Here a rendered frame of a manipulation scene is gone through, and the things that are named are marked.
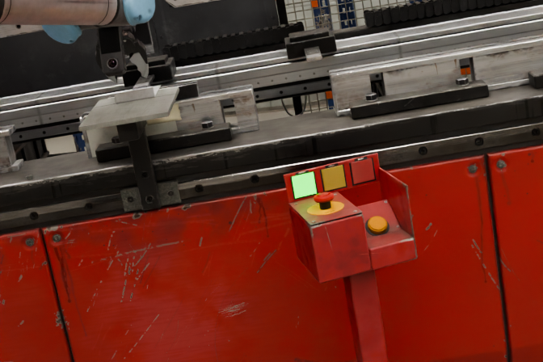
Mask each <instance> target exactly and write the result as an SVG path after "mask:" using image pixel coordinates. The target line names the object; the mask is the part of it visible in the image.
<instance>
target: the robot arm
mask: <svg viewBox="0 0 543 362"><path fill-rule="evenodd" d="M154 11H155V0H0V25H42V28H43V29H44V31H45V32H46V33H47V34H48V35H49V36H50V37H51V38H53V39H54V40H56V41H58V42H61V43H63V44H72V43H73V42H75V41H76V40H77V39H78V37H79V36H80V35H81V34H82V31H83V30H85V29H94V28H97V37H98V38H99V39H98V40H97V46H95V49H96V50H95V60H96V62H97V64H98V65H99V67H100V69H101V70H102V71H103V73H104V74H105V75H106V76H107V77H108V78H109V79H111V80H112V81H113V82H114V83H117V75H121V74H125V73H126V71H127V68H126V61H125V55H127V56H129V60H130V61H131V62H132V63H133V64H135V65H136V66H137V70H138V71H140V72H141V76H142V77H143V78H147V77H148V74H149V65H148V59H147V52H146V48H145V45H144V44H143V43H142V42H141V41H139V40H138V39H135V38H134V35H133V34H132V33H133V30H134V32H136V25H137V24H140V23H146V22H148V21H149V20H150V19H151V18H152V17H153V15H154ZM132 26H133V28H132Z"/></svg>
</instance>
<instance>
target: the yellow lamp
mask: <svg viewBox="0 0 543 362"><path fill-rule="evenodd" d="M322 179H323V184H324V189H325V191H329V190H332V189H336V188H340V187H346V183H345V178H344V173H343V165H341V166H335V167H331V168H327V169H324V170H322Z"/></svg>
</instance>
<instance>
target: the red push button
mask: <svg viewBox="0 0 543 362"><path fill-rule="evenodd" d="M333 199H334V194H333V193H331V192H320V193H318V194H317V195H316V196H314V201H315V202H317V203H319V207H320V209H321V210H326V209H329V208H331V204H330V201H331V200H333Z"/></svg>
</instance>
